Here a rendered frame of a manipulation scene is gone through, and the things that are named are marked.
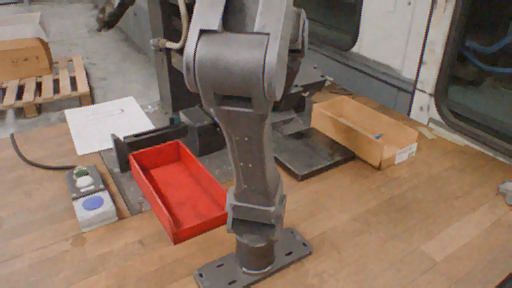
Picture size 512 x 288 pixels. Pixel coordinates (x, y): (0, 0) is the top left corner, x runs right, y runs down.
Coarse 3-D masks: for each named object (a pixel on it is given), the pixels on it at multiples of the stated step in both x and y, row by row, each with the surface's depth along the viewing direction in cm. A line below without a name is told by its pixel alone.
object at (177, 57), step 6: (174, 18) 95; (180, 18) 97; (174, 24) 96; (180, 24) 93; (222, 30) 82; (174, 54) 84; (180, 54) 82; (174, 60) 85; (180, 60) 81; (174, 66) 86; (180, 66) 82
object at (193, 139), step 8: (184, 120) 92; (192, 128) 88; (208, 128) 88; (192, 136) 90; (200, 136) 88; (208, 136) 89; (216, 136) 90; (192, 144) 92; (200, 144) 89; (208, 144) 90; (216, 144) 91; (200, 152) 90; (208, 152) 91
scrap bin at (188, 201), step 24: (168, 144) 84; (144, 168) 84; (168, 168) 85; (192, 168) 82; (144, 192) 76; (168, 192) 78; (192, 192) 78; (216, 192) 73; (168, 216) 63; (192, 216) 71; (216, 216) 68
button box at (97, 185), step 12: (12, 144) 94; (24, 156) 89; (48, 168) 85; (60, 168) 85; (72, 168) 85; (84, 168) 81; (96, 168) 81; (72, 180) 77; (96, 180) 77; (72, 192) 74; (84, 192) 74; (96, 192) 74
